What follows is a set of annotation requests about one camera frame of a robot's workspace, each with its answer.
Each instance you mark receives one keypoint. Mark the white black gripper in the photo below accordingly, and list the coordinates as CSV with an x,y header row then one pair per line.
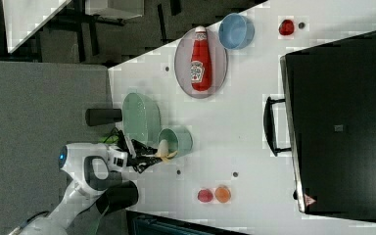
x,y
121,155

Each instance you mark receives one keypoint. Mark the plush peeled banana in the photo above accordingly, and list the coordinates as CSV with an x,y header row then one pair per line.
x,y
164,153

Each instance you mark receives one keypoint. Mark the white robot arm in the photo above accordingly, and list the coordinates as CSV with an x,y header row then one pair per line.
x,y
99,177

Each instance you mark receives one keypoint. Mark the green mug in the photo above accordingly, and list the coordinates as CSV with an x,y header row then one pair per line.
x,y
179,140

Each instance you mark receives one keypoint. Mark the green lime toy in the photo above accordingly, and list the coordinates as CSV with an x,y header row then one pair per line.
x,y
109,139

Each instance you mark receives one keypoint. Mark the green colander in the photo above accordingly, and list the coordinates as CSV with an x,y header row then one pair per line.
x,y
141,119

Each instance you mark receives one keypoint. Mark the orange toy fruit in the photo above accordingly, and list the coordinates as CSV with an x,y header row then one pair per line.
x,y
222,194

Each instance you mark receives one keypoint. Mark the plush red ketchup bottle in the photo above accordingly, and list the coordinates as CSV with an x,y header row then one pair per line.
x,y
201,65

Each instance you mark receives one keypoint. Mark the grey round plate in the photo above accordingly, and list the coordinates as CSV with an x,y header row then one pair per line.
x,y
182,64

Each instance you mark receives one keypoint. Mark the blue bowl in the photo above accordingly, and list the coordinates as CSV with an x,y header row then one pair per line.
x,y
236,32

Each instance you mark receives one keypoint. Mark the red strawberry toy near bowl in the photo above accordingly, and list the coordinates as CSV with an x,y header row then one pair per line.
x,y
286,28

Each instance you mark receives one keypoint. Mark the black toaster oven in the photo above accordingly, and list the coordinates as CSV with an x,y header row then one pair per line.
x,y
330,101

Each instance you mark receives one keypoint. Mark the black cylinder post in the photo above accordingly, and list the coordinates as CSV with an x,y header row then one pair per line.
x,y
96,117

